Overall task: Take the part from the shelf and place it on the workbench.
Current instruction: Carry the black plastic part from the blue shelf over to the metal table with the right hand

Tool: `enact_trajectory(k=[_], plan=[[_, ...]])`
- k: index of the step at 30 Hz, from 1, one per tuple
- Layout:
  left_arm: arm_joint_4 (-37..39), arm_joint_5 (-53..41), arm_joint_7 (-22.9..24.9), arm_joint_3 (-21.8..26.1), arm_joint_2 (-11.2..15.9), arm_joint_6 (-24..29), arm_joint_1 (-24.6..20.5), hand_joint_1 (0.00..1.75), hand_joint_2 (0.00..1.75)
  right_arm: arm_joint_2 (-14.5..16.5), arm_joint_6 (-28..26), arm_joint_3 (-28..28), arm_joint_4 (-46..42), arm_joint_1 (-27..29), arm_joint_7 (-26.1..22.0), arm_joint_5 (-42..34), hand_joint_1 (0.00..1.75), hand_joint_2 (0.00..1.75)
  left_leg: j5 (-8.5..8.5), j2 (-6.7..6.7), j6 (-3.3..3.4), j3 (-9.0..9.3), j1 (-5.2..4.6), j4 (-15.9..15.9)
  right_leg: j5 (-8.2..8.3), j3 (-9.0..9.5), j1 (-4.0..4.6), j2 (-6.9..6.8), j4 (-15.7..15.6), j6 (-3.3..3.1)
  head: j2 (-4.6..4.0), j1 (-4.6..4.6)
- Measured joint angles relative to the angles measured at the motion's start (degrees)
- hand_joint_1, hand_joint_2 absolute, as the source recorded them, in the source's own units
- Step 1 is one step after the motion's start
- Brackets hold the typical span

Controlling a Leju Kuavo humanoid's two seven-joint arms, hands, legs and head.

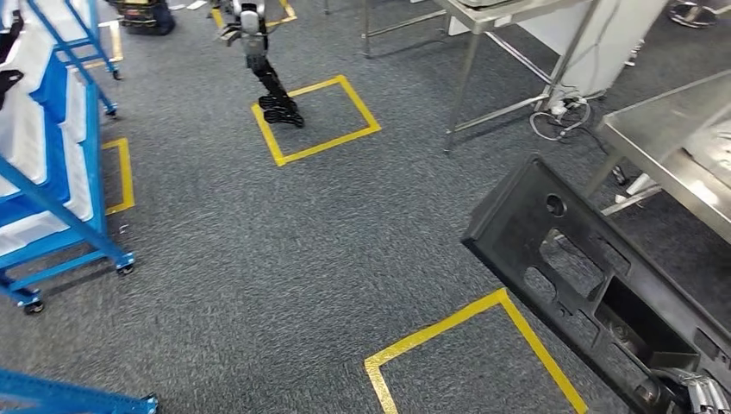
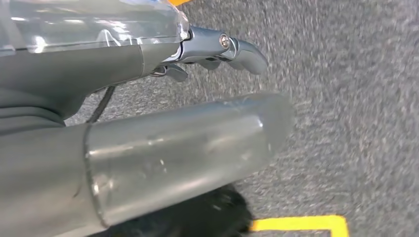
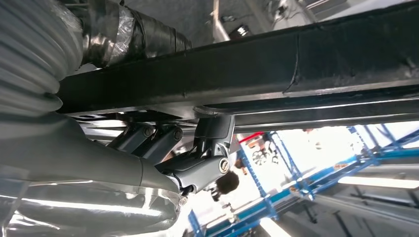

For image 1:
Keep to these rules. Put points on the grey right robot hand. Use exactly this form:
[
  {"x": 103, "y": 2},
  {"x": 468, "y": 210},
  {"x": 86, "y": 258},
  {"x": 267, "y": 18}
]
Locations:
[{"x": 702, "y": 397}]

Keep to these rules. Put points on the yellow floor tape outline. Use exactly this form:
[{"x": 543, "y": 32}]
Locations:
[
  {"x": 124, "y": 177},
  {"x": 320, "y": 146}
]

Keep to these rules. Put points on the white cabinet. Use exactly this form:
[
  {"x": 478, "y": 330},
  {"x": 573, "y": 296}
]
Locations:
[{"x": 599, "y": 45}]

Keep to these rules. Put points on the grey and black humanoid robot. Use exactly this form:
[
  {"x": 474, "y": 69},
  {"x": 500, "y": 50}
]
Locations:
[{"x": 268, "y": 74}]

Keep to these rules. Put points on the large blue metal shelving rack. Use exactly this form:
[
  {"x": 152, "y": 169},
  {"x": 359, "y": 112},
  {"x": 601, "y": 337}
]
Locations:
[{"x": 68, "y": 397}]

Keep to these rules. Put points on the blue wheeled bin rack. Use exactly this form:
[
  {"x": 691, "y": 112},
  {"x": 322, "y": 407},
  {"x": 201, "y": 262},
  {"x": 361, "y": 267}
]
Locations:
[{"x": 94, "y": 171}]

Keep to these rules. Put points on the black tool bag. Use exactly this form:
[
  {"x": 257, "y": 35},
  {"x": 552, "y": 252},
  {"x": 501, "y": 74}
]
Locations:
[{"x": 145, "y": 17}]

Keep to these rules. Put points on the black plastic part in bin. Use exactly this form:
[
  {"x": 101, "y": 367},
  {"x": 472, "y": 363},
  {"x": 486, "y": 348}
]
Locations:
[{"x": 8, "y": 80}]

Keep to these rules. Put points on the stainless steel workbench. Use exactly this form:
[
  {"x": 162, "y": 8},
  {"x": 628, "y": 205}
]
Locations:
[{"x": 657, "y": 137}]

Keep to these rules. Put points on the blue plastic bin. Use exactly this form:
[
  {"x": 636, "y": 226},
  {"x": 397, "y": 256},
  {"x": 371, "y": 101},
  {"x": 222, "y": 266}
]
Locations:
[{"x": 54, "y": 126}]

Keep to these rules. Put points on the stainless steel table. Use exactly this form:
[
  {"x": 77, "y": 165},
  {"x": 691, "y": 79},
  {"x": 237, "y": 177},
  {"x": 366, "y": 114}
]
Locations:
[{"x": 502, "y": 17}]

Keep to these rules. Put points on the white plastic bin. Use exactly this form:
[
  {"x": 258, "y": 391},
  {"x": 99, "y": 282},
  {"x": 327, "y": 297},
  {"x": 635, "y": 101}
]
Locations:
[
  {"x": 25, "y": 143},
  {"x": 80, "y": 171}
]

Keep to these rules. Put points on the black plastic plate part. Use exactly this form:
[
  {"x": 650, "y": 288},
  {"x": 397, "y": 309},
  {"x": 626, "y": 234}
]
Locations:
[{"x": 514, "y": 228}]

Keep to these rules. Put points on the small blue wheeled rack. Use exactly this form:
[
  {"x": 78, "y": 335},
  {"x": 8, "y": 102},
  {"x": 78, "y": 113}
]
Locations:
[{"x": 85, "y": 45}]

